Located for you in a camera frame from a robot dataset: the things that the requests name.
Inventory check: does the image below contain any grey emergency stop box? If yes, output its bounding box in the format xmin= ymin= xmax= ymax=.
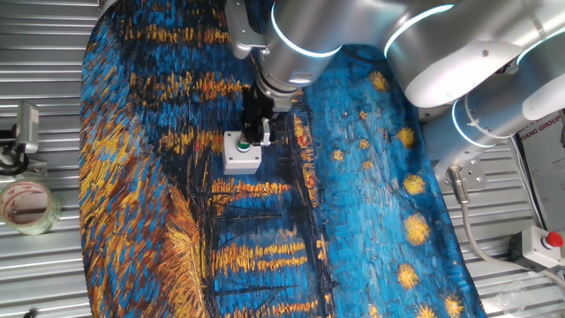
xmin=509 ymin=224 xmax=565 ymax=273

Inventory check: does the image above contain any blue starry painting cloth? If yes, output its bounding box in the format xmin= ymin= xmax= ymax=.
xmin=78 ymin=0 xmax=486 ymax=318

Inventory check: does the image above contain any grey cable with metal plug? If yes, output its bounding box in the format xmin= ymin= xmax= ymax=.
xmin=445 ymin=166 xmax=565 ymax=291

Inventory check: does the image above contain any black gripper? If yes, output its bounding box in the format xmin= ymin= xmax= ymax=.
xmin=241 ymin=85 xmax=278 ymax=148

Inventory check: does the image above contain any clear tape roll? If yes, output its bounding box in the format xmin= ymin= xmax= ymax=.
xmin=0 ymin=179 xmax=62 ymax=236

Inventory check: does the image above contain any grey box with green button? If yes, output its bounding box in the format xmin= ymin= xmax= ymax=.
xmin=222 ymin=130 xmax=263 ymax=176

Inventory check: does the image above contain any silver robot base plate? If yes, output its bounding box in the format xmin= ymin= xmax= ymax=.
xmin=434 ymin=154 xmax=487 ymax=193

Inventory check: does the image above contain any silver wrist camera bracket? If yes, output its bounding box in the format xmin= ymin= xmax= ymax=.
xmin=223 ymin=0 xmax=267 ymax=61

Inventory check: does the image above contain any black and silver camera clamp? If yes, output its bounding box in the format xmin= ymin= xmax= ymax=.
xmin=0 ymin=127 xmax=49 ymax=177

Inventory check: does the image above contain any white finned camera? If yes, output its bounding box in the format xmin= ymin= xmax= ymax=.
xmin=15 ymin=101 xmax=41 ymax=155

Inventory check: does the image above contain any white printed paper sheet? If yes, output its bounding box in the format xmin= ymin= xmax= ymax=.
xmin=514 ymin=110 xmax=565 ymax=233

